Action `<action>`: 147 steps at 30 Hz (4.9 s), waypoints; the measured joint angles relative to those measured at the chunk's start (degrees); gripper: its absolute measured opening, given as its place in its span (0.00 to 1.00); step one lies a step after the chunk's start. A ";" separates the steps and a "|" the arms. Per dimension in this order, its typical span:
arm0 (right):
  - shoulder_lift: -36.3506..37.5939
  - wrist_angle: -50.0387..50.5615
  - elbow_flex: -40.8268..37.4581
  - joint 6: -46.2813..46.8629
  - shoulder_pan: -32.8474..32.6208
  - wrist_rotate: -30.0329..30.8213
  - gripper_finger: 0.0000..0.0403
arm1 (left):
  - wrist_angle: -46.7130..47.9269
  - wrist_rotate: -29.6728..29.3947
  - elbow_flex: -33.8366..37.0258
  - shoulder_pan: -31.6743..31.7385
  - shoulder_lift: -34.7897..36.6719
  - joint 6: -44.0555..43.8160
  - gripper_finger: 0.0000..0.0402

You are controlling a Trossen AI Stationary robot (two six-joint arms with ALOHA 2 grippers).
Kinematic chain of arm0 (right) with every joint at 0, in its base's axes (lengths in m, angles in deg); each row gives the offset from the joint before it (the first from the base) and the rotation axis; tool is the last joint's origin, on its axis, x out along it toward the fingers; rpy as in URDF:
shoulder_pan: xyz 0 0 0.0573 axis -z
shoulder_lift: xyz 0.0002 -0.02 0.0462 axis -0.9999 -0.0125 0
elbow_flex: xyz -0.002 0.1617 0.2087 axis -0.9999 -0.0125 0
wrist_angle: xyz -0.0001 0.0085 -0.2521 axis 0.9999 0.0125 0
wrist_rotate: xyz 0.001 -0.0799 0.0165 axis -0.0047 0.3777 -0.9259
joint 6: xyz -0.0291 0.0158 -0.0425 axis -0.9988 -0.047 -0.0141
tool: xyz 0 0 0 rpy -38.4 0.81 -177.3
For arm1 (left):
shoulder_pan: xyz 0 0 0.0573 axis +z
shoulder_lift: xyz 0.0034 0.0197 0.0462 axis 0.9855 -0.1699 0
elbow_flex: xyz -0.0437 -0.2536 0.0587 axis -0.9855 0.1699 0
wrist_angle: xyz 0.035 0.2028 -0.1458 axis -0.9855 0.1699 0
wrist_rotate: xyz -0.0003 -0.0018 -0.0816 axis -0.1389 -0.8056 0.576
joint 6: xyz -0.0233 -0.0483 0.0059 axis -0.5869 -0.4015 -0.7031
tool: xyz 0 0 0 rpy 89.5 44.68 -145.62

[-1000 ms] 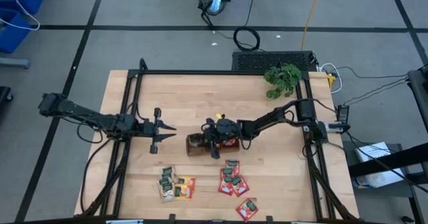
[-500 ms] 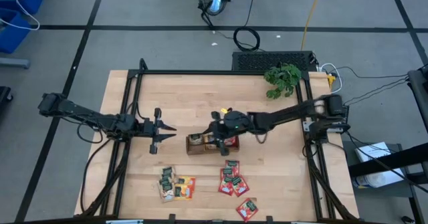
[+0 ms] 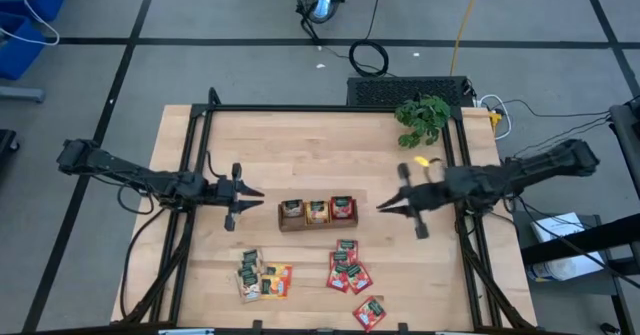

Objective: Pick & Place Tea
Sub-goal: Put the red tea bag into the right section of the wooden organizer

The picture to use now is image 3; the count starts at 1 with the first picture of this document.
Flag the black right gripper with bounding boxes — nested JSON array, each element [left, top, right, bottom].
[[375, 162, 455, 241]]

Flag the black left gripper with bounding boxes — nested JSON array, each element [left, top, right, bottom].
[[201, 162, 267, 233]]

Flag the packets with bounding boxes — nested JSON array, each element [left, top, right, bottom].
[[280, 199, 305, 219]]

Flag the orange mango tea packet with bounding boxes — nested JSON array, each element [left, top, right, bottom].
[[263, 263, 294, 282], [305, 200, 331, 225], [258, 276, 290, 301]]

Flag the wooden three-slot tea box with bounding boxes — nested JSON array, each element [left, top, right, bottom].
[[277, 196, 360, 234]]

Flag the green potted plant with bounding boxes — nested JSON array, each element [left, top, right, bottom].
[[393, 93, 452, 150]]

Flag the black perforated computer case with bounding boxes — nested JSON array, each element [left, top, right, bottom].
[[346, 76, 475, 108]]

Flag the white paper stack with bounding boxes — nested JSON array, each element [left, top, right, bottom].
[[527, 212, 607, 282]]

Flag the black metal bar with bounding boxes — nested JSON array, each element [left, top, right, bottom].
[[519, 213, 640, 267]]

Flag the black floor fan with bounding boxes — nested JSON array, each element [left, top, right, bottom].
[[292, 0, 349, 44]]

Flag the grey rack foot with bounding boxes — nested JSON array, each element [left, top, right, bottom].
[[0, 85, 45, 104]]

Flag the white cable loop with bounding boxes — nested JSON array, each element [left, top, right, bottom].
[[478, 93, 512, 141]]

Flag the coiled black cable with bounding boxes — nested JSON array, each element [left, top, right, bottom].
[[348, 0, 390, 79]]

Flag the yellow hanging cord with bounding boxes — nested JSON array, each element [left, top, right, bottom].
[[448, 0, 486, 76]]

